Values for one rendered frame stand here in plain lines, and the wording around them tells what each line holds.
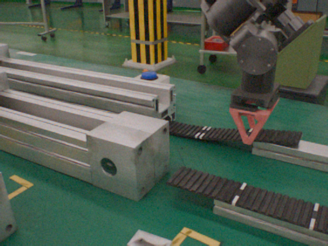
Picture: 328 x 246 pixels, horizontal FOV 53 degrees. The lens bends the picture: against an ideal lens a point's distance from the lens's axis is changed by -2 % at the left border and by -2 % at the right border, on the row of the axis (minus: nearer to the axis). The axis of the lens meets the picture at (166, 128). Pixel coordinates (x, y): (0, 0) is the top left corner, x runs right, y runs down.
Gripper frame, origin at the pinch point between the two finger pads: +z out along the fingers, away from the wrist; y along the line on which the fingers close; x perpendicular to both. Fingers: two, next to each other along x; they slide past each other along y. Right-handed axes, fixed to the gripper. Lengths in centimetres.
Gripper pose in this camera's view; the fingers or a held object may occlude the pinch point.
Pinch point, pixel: (251, 134)
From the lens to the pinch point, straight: 64.8
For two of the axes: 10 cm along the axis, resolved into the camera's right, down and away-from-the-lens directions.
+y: -4.8, 3.8, -7.9
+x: 8.7, 2.0, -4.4
